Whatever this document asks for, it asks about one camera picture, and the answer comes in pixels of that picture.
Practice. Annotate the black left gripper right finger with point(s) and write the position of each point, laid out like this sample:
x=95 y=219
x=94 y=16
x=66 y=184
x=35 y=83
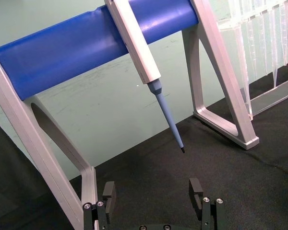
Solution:
x=195 y=191

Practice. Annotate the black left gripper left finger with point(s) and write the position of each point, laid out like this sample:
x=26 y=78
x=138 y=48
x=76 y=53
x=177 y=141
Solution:
x=109 y=191

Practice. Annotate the black table cloth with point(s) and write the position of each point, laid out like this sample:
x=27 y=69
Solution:
x=158 y=172

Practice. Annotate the clear acrylic tube rack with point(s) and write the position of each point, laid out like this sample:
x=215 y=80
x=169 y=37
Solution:
x=266 y=97

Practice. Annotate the white pipette with blue tip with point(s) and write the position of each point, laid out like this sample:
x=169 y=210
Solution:
x=139 y=55

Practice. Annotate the silver stand with blue bar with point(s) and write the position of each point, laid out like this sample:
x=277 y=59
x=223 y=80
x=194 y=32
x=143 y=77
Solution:
x=62 y=60

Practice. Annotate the clear conical plastic tube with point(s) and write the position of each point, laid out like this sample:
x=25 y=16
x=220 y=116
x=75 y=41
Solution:
x=276 y=48

